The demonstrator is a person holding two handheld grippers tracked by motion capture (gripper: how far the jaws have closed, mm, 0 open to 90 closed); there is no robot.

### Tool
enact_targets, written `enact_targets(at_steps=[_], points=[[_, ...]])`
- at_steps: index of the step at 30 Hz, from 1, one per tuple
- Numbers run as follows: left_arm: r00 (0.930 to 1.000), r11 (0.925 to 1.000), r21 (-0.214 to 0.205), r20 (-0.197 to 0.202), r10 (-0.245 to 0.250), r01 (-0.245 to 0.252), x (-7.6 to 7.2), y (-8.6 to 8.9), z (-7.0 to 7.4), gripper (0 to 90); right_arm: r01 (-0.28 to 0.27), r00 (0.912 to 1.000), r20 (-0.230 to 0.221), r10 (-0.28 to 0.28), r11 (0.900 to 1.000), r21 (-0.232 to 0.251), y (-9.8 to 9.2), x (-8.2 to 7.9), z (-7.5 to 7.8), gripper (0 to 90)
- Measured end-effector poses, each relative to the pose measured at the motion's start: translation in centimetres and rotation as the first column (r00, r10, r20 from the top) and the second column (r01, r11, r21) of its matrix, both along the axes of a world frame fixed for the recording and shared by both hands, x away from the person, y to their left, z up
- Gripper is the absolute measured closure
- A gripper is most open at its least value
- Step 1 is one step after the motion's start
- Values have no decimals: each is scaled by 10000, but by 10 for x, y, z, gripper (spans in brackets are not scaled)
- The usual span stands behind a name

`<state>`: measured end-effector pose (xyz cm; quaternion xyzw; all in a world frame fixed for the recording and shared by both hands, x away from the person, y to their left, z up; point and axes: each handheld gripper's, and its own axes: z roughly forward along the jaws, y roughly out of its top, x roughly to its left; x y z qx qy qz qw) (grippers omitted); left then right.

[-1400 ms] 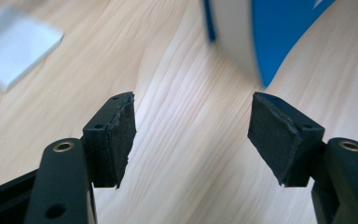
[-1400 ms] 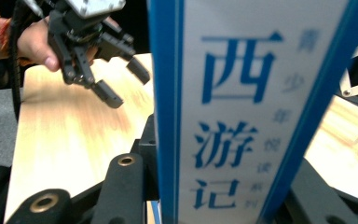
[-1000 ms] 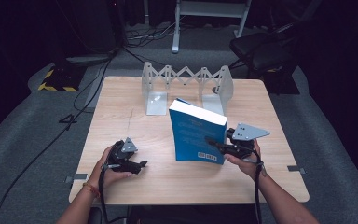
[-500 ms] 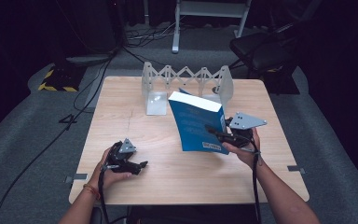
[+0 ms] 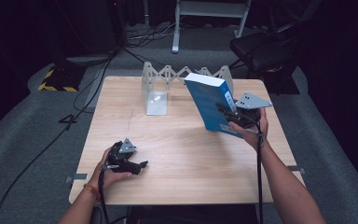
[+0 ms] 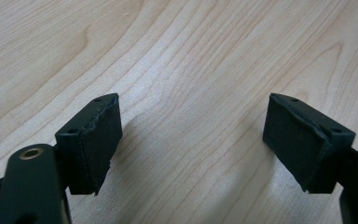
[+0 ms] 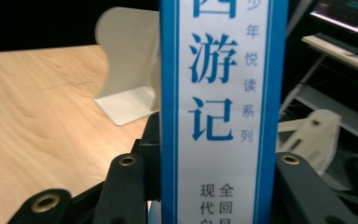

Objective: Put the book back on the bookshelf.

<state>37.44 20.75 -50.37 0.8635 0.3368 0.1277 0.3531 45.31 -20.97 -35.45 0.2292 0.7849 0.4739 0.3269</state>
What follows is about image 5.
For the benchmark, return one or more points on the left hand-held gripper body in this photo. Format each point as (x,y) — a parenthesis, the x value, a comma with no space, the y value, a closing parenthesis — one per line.
(121,155)

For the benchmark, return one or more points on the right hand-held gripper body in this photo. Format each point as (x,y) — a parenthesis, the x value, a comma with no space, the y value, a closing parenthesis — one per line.
(251,104)

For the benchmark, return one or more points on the blue book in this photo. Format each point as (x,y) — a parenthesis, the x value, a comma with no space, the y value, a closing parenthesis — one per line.
(209,102)

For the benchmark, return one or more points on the grey expandable metal book stand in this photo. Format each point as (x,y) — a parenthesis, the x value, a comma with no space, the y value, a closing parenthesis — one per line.
(157,93)

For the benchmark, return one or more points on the person's left hand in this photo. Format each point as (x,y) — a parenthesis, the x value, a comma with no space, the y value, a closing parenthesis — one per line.
(112,177)

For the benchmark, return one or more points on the person's right hand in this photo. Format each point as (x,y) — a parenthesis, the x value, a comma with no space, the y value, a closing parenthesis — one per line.
(254,133)

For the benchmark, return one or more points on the black chair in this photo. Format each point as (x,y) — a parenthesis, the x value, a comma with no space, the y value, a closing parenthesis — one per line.
(262,49)

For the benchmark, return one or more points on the person's dark clothing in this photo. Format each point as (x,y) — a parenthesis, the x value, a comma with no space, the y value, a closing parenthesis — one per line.
(195,214)

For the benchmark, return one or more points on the black yellow striped base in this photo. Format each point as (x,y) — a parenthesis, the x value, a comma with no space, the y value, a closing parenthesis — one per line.
(60,81)

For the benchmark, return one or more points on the grey metal table bracket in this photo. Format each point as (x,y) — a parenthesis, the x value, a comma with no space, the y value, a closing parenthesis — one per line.
(296,169)
(76,177)

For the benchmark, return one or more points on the white metal table frame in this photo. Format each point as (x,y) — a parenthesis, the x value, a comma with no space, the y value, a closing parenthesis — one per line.
(209,12)

